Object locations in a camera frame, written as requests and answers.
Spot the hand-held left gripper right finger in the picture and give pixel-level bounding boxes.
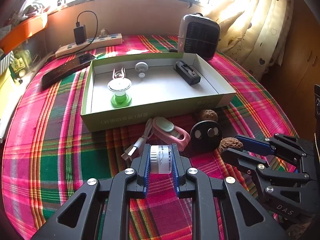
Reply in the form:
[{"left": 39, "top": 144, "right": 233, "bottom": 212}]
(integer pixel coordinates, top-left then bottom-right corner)
[{"left": 171, "top": 144, "right": 290, "bottom": 240}]

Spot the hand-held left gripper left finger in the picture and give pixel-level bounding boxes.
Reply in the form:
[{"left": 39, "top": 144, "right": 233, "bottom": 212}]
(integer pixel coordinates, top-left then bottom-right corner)
[{"left": 31, "top": 144, "right": 152, "bottom": 240}]

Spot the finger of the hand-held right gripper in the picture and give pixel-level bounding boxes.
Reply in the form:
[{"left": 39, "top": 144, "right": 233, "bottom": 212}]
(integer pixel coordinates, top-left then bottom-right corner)
[
  {"left": 221, "top": 148, "right": 310, "bottom": 188},
  {"left": 235, "top": 133, "right": 308, "bottom": 166}
]

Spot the brown walnut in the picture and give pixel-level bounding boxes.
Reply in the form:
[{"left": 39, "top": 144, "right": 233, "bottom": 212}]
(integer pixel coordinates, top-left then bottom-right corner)
[
  {"left": 198, "top": 109, "right": 218, "bottom": 123},
  {"left": 218, "top": 137, "right": 244, "bottom": 154}
]

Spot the white round cap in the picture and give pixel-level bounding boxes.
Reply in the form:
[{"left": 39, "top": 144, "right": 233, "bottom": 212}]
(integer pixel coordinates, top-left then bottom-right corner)
[{"left": 149, "top": 144, "right": 173, "bottom": 174}]

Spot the white USB cable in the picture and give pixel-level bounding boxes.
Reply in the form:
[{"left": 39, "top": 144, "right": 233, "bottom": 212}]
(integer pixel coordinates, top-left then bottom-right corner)
[{"left": 121, "top": 118, "right": 153, "bottom": 162}]

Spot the black round disc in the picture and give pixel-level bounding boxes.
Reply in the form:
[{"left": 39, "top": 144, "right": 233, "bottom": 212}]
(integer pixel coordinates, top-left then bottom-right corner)
[{"left": 190, "top": 120, "right": 222, "bottom": 153}]

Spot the pink clip device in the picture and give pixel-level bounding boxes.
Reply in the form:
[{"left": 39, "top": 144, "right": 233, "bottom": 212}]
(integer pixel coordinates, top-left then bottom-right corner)
[{"left": 152, "top": 117, "right": 191, "bottom": 152}]

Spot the green white cardboard box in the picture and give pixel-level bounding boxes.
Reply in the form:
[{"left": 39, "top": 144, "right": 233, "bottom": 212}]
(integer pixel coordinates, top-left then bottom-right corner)
[{"left": 80, "top": 52, "right": 237, "bottom": 132}]

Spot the green white suction cup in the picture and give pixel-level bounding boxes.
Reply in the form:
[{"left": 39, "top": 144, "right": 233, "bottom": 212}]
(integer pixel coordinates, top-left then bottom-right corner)
[{"left": 107, "top": 78, "right": 132, "bottom": 109}]

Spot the black battery holder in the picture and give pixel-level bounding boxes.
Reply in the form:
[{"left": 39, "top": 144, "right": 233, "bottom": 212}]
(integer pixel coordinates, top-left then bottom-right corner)
[{"left": 173, "top": 60, "right": 201, "bottom": 86}]

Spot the white mushroom knob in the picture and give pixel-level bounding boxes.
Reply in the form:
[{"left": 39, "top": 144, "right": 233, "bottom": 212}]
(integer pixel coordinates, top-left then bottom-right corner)
[{"left": 135, "top": 62, "right": 148, "bottom": 78}]

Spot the plaid tablecloth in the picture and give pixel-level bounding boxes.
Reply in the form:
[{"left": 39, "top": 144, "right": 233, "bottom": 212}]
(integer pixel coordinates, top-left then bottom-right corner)
[{"left": 2, "top": 34, "right": 300, "bottom": 240}]

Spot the wooden cabinet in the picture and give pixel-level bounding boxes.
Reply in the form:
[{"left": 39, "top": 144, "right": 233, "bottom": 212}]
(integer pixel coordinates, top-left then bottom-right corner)
[{"left": 260, "top": 0, "right": 320, "bottom": 130}]

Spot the cream heart print curtain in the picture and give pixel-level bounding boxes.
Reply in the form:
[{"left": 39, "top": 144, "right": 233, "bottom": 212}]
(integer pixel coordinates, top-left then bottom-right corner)
[{"left": 204, "top": 0, "right": 295, "bottom": 80}]

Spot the grey portable heater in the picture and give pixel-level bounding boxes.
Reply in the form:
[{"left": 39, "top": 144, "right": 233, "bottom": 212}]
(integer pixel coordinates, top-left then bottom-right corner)
[{"left": 177, "top": 13, "right": 222, "bottom": 61}]

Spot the black smartphone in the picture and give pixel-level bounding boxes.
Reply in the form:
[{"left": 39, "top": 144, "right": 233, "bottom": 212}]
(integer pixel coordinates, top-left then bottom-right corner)
[{"left": 41, "top": 53, "right": 97, "bottom": 90}]

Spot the beige power strip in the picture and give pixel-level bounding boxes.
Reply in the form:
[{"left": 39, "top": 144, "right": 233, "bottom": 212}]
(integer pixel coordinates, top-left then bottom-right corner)
[{"left": 55, "top": 33, "right": 123, "bottom": 58}]

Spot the black charger adapter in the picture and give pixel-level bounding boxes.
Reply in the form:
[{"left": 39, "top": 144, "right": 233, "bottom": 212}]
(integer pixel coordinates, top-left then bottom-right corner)
[{"left": 74, "top": 25, "right": 87, "bottom": 45}]

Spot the green yellow ornament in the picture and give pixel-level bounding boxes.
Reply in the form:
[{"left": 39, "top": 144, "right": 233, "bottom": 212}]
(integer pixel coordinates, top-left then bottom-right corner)
[{"left": 12, "top": 57, "right": 27, "bottom": 71}]

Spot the glass tank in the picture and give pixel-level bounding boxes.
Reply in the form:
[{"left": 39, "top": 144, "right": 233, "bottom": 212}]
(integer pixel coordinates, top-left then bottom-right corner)
[{"left": 10, "top": 27, "right": 49, "bottom": 77}]

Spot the orange tray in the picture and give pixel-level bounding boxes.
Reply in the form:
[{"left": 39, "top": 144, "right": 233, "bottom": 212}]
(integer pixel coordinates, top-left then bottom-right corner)
[{"left": 0, "top": 14, "right": 48, "bottom": 53}]

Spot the pile of papers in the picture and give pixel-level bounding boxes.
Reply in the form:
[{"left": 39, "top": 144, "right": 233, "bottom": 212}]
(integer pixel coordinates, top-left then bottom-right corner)
[{"left": 14, "top": 0, "right": 48, "bottom": 19}]

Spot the black charger cable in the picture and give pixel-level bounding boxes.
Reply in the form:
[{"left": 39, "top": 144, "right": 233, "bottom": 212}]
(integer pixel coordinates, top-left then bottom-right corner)
[{"left": 76, "top": 11, "right": 98, "bottom": 46}]

